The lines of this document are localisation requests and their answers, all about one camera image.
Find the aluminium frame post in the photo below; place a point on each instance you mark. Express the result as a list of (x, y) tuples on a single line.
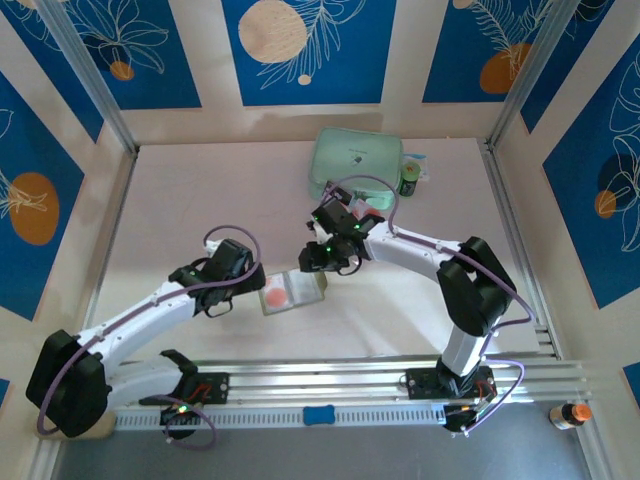
[(90, 75), (530, 70)]

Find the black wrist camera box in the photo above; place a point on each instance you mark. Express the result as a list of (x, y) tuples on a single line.
[(342, 217), (230, 256)]

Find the blue bone-shaped clip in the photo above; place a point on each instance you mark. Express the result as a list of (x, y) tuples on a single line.
[(318, 415)]

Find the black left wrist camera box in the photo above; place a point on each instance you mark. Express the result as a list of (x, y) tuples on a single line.
[(230, 256)]

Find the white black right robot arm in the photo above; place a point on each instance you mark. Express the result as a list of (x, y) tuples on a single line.
[(475, 285)]

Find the small bottle orange cap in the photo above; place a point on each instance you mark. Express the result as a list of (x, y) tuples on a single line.
[(570, 415)]

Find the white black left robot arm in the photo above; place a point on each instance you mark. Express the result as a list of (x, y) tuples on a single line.
[(140, 315)]

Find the beige oblong pad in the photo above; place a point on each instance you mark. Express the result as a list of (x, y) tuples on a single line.
[(106, 426)]

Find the mint green medicine bag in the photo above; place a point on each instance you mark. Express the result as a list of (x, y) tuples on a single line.
[(350, 150)]

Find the dark chip card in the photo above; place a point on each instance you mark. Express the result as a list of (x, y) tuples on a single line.
[(336, 191)]

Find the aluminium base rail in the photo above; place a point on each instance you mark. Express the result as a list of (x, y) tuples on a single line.
[(325, 380)]

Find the green supplement bottle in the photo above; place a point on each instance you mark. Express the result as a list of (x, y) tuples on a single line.
[(409, 179)]

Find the green card holder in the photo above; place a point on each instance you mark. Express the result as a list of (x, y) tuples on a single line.
[(305, 290)]

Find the white blue surgical dressing packet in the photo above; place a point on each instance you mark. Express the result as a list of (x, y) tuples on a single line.
[(424, 162)]

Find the pink grapefruit card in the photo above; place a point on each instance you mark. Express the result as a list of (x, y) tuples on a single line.
[(277, 297), (374, 212)]

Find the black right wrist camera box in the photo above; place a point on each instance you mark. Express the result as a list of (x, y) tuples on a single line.
[(342, 217)]

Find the clear acrylic card stand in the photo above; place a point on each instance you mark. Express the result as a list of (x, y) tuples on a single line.
[(372, 200)]

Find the aluminium side rail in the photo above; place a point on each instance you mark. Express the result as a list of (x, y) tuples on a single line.
[(107, 240), (520, 225)]

